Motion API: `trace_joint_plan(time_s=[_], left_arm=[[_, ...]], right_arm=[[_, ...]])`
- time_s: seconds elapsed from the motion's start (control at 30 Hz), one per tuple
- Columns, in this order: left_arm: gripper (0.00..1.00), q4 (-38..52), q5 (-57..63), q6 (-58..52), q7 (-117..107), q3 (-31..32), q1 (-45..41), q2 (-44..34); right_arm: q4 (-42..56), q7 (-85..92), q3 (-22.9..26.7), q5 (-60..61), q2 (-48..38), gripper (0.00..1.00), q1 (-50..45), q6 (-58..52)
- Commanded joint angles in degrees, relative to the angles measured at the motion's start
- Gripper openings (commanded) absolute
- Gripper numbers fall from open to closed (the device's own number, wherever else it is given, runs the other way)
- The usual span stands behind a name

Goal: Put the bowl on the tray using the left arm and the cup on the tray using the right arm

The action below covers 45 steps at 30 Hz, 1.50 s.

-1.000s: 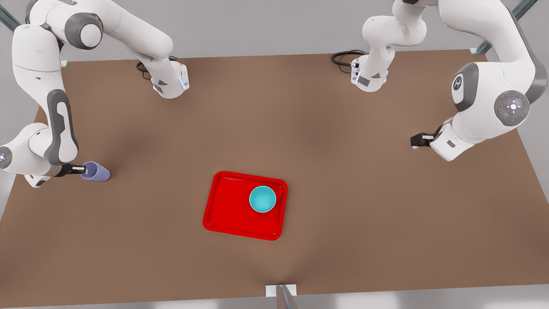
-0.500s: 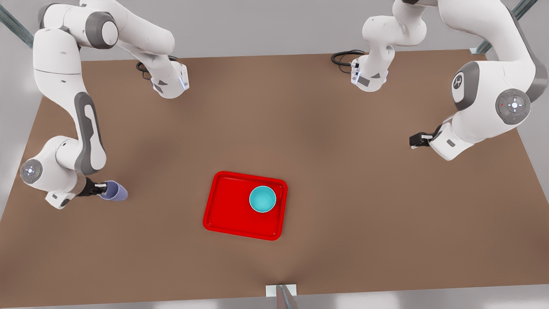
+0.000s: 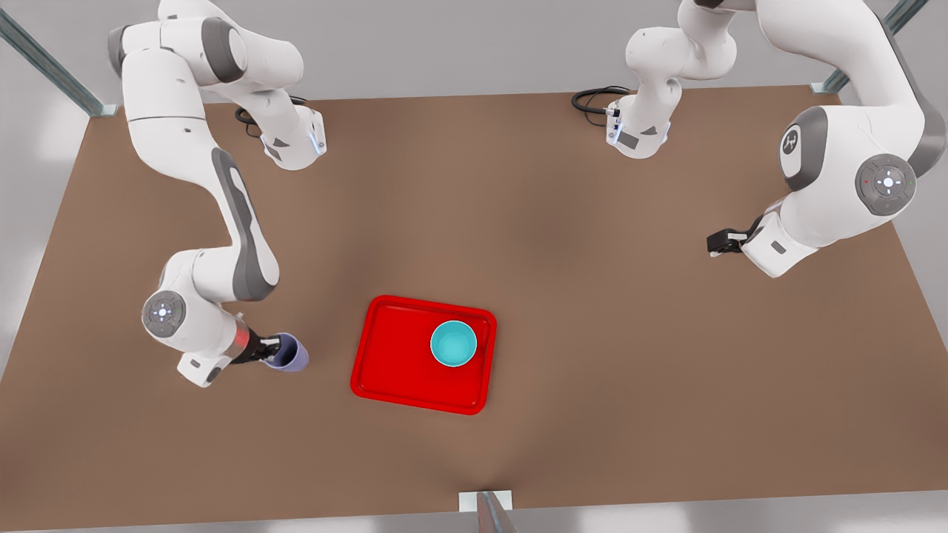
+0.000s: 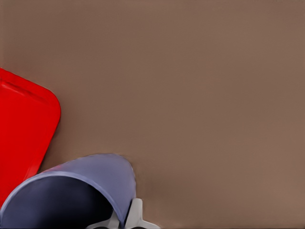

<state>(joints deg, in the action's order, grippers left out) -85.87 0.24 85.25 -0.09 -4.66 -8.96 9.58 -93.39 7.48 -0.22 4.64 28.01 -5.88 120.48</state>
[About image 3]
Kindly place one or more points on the purple cup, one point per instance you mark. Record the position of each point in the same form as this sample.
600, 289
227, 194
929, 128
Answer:
289, 354

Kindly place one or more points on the red tray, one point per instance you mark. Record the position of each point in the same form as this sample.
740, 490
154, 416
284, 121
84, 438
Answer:
404, 363

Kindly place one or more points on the teal bowl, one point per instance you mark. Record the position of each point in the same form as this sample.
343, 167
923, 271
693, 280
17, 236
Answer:
453, 343

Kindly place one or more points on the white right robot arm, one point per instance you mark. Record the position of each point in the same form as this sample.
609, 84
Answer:
185, 148

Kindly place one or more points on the silver frame post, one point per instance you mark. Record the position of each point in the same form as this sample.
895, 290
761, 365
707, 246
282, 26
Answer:
44, 63
874, 44
490, 512

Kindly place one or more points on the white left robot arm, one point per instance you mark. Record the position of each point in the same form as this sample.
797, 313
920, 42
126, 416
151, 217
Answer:
837, 133

